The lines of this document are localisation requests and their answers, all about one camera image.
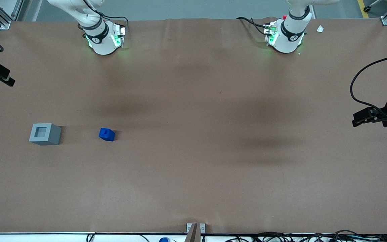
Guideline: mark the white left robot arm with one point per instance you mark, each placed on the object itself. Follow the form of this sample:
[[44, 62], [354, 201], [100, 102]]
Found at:
[[287, 42]]

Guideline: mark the gray square base block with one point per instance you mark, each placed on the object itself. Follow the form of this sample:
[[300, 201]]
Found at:
[[53, 136]]

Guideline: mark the upright aluminium frame strut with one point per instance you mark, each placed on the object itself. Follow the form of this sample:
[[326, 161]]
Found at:
[[18, 8]]

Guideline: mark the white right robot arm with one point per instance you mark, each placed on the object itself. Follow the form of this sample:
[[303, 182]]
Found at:
[[100, 43]]

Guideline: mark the small blue round cap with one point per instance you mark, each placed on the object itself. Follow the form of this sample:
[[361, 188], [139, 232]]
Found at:
[[164, 240]]

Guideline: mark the black caster wheel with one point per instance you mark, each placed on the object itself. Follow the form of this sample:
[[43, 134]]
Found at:
[[367, 9]]

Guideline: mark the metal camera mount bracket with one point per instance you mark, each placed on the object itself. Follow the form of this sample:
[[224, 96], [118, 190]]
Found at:
[[195, 232]]

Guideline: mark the white table front rail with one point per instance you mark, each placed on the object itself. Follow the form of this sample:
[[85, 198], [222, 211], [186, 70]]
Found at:
[[45, 238]]

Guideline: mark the blue plastic part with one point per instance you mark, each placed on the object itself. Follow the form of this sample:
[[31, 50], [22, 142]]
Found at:
[[106, 134]]

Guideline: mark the small white paper scrap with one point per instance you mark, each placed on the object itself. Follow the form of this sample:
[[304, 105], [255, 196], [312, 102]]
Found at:
[[320, 29]]

